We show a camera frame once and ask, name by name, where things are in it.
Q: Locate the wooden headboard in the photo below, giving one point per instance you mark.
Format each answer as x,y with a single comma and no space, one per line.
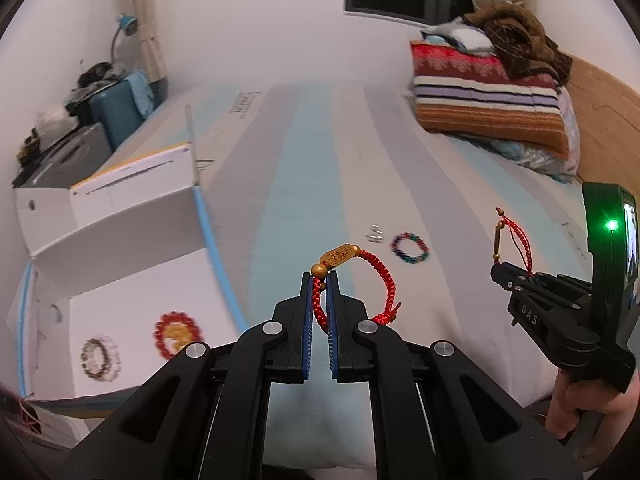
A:
605,110

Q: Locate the brown quilted blanket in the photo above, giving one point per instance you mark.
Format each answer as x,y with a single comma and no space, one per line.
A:
520,35

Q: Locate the striped bed sheet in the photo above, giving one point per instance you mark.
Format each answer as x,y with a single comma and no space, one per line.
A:
310,160

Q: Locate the grey storage case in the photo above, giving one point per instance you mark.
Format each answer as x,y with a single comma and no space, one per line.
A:
65,160

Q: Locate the small grey blue cushion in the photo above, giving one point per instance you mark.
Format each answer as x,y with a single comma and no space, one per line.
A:
460,35

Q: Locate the person's right hand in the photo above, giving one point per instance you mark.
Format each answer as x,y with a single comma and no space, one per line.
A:
562,400

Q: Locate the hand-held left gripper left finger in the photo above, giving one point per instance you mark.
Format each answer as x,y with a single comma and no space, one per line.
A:
307,330

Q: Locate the white plastic bag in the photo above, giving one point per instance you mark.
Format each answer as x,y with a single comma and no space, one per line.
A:
52,120

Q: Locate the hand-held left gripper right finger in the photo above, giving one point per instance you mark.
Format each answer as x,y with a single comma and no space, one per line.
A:
333,330

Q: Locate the white cardboard box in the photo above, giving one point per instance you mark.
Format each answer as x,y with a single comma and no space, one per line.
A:
125,285

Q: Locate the black clutter pile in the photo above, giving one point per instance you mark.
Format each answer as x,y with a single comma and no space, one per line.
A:
100,74

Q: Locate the blue desk lamp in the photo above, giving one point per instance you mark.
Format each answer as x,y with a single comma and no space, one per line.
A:
125,22

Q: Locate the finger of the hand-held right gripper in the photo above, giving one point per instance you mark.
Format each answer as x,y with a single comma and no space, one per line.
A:
540,282

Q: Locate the small white pearl beads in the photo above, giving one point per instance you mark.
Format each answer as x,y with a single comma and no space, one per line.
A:
375,235

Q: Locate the teal suitcase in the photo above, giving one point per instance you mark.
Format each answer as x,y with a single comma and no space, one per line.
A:
120,110

